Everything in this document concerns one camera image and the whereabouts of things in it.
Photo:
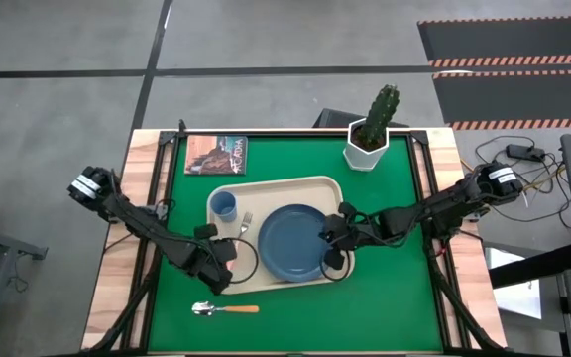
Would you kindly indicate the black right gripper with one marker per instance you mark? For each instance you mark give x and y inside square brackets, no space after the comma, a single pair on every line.
[355,230]

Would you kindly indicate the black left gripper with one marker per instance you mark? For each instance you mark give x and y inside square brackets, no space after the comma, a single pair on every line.
[203,260]

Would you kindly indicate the blue round plate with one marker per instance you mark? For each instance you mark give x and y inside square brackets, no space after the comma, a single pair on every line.
[290,243]

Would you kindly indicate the beige plastic tray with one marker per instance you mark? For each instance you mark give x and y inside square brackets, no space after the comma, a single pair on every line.
[275,191]

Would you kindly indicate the blue cup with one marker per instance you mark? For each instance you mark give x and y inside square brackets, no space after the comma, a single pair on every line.
[223,205]

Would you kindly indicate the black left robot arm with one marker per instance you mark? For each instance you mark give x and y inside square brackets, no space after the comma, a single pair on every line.
[142,225]

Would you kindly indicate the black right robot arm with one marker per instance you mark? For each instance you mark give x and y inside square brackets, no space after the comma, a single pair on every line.
[439,208]

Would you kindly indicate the white hexagonal plant pot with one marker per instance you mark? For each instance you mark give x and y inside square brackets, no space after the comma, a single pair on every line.
[365,161]

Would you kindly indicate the green table mat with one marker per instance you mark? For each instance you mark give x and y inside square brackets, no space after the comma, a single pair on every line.
[389,307]

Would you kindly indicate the black chair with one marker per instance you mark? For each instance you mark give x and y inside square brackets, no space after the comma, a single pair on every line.
[335,119]

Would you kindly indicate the Acadia picture book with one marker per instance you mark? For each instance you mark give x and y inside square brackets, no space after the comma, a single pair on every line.
[216,154]

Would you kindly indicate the green cactus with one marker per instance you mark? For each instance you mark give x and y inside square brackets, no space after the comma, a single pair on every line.
[379,114]

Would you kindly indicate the black power adapter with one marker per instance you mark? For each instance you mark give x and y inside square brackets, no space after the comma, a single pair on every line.
[526,151]

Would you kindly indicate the black striped floor mat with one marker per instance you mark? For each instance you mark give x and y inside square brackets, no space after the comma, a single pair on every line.
[508,39]
[513,96]

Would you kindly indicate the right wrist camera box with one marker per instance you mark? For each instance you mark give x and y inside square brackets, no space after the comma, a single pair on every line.
[335,259]

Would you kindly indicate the black table frame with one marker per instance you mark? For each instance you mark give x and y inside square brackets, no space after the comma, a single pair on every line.
[417,137]

